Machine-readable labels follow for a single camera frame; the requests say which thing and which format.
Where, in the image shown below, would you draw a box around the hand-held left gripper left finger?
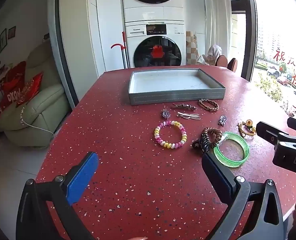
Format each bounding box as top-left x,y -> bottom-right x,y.
16,151 -> 99,240

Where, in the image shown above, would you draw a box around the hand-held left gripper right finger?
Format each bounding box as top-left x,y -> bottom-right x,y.
201,152 -> 288,240

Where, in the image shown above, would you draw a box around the yellow flower hair tie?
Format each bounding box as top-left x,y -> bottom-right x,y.
237,119 -> 257,138

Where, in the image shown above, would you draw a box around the green translucent bangle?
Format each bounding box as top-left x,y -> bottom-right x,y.
213,131 -> 250,167

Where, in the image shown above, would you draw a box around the black hair claw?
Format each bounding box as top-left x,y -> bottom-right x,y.
192,132 -> 211,155

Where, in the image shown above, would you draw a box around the silver rabbit hair clip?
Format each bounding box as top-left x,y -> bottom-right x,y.
176,112 -> 201,120

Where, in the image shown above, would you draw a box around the pink yellow spiral hair tie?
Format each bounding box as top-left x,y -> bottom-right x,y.
154,120 -> 188,149

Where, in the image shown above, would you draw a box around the brown braided bracelet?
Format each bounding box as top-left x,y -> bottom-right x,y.
197,99 -> 220,111

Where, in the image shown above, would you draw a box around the grey jewelry tray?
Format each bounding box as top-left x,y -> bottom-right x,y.
128,68 -> 226,105

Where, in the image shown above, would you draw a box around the row of parked cars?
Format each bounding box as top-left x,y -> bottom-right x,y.
264,65 -> 296,105

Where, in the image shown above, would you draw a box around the red window stickers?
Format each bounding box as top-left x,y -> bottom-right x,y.
273,47 -> 296,88

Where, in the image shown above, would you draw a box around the brown round chair back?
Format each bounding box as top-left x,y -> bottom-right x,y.
216,55 -> 228,68
227,58 -> 238,72

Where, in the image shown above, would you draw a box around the silver star hair clip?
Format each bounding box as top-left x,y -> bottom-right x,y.
172,102 -> 198,111

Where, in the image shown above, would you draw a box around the cream leather sofa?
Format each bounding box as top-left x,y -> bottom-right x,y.
0,41 -> 71,148

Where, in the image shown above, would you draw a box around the white cloth on chair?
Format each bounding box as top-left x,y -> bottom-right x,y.
197,44 -> 223,67

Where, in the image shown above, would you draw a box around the red embroidered pillow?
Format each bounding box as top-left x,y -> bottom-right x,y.
18,72 -> 44,105

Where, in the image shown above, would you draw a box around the red printed pillow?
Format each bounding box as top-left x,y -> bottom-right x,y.
0,61 -> 28,110

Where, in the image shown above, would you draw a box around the white curtain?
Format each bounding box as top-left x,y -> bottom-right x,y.
202,0 -> 232,54

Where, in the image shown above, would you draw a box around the white washing machine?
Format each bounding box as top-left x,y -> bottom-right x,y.
124,21 -> 187,68

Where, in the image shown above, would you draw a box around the white tall cabinet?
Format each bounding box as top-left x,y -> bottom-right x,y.
60,0 -> 126,78

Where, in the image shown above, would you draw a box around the white tumble dryer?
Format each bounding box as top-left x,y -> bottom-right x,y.
120,0 -> 185,23

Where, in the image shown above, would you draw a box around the brown spiral hair tie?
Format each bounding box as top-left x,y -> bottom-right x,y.
202,127 -> 223,150

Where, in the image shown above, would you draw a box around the white charging cable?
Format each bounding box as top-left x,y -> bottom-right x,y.
20,106 -> 55,137

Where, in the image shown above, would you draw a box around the red handled mop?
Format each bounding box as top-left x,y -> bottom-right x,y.
110,31 -> 130,68

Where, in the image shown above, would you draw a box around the grey sliding door frame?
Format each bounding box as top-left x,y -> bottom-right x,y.
47,0 -> 81,108

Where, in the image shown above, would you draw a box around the large black picture frame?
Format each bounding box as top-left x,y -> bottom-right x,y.
0,29 -> 7,57

